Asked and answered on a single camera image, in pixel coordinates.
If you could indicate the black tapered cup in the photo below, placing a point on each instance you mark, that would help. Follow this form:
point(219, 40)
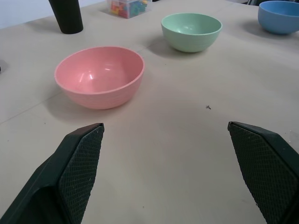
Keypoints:
point(69, 16)

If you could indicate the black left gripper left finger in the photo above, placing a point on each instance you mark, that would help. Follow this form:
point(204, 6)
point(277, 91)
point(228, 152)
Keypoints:
point(58, 177)

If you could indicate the blue plastic bowl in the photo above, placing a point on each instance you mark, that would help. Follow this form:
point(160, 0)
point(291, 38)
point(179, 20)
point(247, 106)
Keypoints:
point(279, 17)

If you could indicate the green plastic bowl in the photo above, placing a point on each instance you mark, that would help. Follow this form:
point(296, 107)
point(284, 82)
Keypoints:
point(190, 32)

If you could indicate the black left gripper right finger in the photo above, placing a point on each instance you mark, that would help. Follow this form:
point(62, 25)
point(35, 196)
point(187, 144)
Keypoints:
point(264, 168)

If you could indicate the pink plastic bowl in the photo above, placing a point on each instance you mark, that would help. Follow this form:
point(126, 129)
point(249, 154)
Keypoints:
point(98, 77)

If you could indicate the clear box of colourful pieces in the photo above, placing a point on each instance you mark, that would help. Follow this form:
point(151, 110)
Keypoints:
point(127, 7)

